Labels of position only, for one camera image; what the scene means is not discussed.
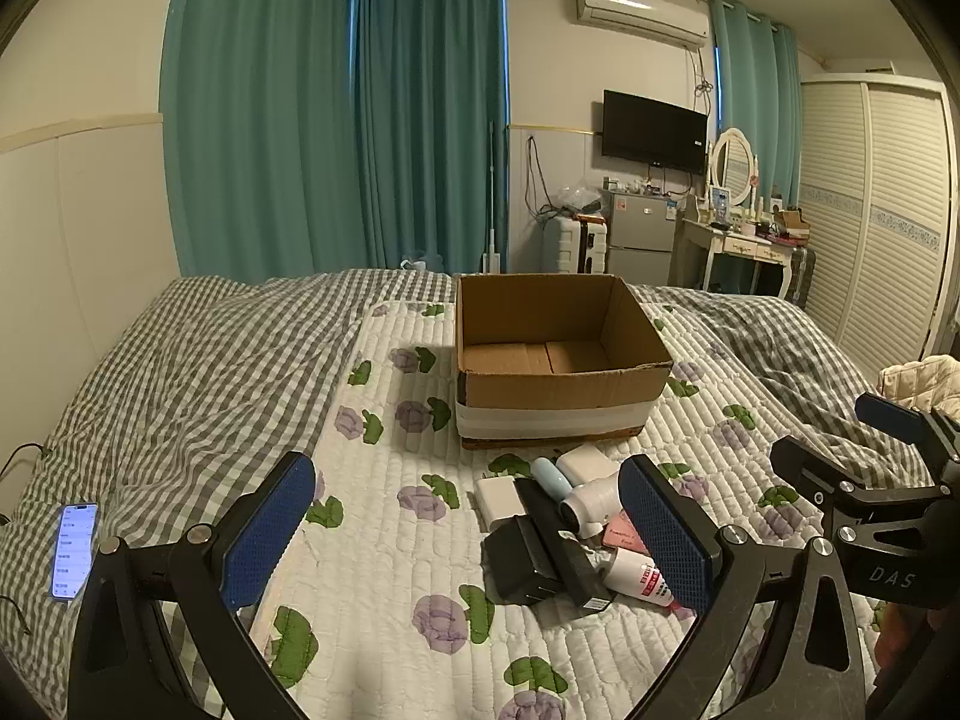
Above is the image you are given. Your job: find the white red spray bottle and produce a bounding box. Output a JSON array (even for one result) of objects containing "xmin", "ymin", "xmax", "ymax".
[{"xmin": 601, "ymin": 548, "xmax": 675, "ymax": 608}]

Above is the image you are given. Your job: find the white handheld device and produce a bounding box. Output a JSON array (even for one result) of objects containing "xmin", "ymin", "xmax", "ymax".
[{"xmin": 558, "ymin": 475, "xmax": 622, "ymax": 539}]

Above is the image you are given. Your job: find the white rounded case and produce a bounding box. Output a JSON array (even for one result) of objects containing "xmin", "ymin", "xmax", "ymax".
[{"xmin": 556, "ymin": 444, "xmax": 619, "ymax": 488}]

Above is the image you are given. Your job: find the black power adapter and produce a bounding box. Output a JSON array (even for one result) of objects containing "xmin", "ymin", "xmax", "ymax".
[{"xmin": 482, "ymin": 515, "xmax": 566, "ymax": 606}]

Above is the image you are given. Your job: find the light blue tube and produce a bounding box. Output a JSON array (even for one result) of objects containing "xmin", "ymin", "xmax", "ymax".
[{"xmin": 530, "ymin": 457, "xmax": 574, "ymax": 502}]

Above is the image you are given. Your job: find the long black box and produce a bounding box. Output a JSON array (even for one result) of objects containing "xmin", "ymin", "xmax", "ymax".
[{"xmin": 514, "ymin": 478, "xmax": 612, "ymax": 614}]

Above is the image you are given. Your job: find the cream quilted bag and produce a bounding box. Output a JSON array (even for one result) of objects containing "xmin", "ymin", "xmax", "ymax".
[{"xmin": 877, "ymin": 355, "xmax": 960, "ymax": 419}]

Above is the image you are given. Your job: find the smartphone with lit screen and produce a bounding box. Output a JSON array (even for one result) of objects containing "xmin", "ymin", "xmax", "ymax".
[{"xmin": 50, "ymin": 502, "xmax": 98, "ymax": 601}]

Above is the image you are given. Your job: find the white dressing table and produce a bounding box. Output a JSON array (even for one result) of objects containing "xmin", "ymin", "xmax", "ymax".
[{"xmin": 669, "ymin": 218, "xmax": 796, "ymax": 299}]

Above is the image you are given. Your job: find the grey checkered bedspread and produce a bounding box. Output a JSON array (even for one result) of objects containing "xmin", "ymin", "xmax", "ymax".
[{"xmin": 2, "ymin": 270, "xmax": 929, "ymax": 718}]

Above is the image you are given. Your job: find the white louvered wardrobe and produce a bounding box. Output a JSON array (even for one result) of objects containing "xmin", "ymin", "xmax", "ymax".
[{"xmin": 799, "ymin": 73, "xmax": 958, "ymax": 380}]

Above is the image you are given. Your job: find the white floral quilted mat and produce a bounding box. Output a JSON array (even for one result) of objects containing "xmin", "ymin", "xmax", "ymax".
[{"xmin": 159, "ymin": 291, "xmax": 902, "ymax": 720}]

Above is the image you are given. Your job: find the brown cardboard box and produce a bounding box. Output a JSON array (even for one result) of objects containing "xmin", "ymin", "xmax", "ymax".
[{"xmin": 454, "ymin": 273, "xmax": 674, "ymax": 447}]

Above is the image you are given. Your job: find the silver mini fridge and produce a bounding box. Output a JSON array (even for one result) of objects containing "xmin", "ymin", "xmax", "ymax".
[{"xmin": 605, "ymin": 192, "xmax": 677, "ymax": 286}]

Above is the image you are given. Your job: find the oval vanity mirror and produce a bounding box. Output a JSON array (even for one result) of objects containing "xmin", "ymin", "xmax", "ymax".
[{"xmin": 708, "ymin": 127, "xmax": 755, "ymax": 206}]

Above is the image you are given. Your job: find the white suitcase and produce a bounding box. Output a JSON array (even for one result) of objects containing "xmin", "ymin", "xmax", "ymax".
[{"xmin": 542, "ymin": 215, "xmax": 607, "ymax": 273}]

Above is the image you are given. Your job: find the teal curtain by wardrobe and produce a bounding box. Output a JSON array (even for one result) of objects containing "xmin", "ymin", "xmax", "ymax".
[{"xmin": 709, "ymin": 0, "xmax": 802, "ymax": 206}]

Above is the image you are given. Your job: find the white upright mop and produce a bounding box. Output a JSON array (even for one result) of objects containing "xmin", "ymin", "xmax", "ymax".
[{"xmin": 482, "ymin": 121, "xmax": 501, "ymax": 275}]

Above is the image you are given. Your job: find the clear water jug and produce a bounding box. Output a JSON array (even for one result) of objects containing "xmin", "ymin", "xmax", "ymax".
[{"xmin": 398, "ymin": 252, "xmax": 444, "ymax": 273}]

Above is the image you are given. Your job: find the white air conditioner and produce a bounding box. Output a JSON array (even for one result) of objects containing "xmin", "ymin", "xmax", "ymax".
[{"xmin": 576, "ymin": 0, "xmax": 709, "ymax": 49}]

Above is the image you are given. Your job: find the large teal curtain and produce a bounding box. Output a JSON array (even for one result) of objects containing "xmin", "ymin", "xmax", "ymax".
[{"xmin": 160, "ymin": 0, "xmax": 509, "ymax": 283}]

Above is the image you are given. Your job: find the black charging cable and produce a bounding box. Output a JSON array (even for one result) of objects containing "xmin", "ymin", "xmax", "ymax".
[{"xmin": 0, "ymin": 440, "xmax": 51, "ymax": 527}]

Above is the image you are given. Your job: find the black wall television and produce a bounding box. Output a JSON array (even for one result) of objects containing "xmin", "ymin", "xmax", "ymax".
[{"xmin": 601, "ymin": 89, "xmax": 708, "ymax": 176}]

